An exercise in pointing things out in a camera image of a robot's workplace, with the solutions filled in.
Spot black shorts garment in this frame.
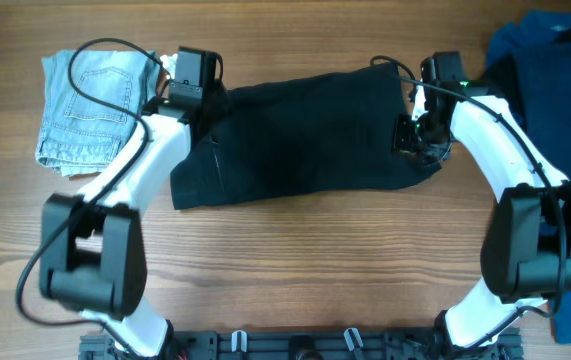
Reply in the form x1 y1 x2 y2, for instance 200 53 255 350
170 64 441 210

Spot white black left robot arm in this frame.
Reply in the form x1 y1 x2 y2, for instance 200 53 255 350
39 102 197 359

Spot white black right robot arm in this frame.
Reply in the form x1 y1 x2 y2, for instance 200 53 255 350
394 81 571 358

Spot dark blue polo shirt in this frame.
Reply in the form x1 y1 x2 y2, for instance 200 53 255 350
484 9 571 345

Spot folded light blue jeans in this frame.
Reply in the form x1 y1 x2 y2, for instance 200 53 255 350
35 50 160 177

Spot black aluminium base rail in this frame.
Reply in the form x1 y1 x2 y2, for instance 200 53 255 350
78 324 523 360

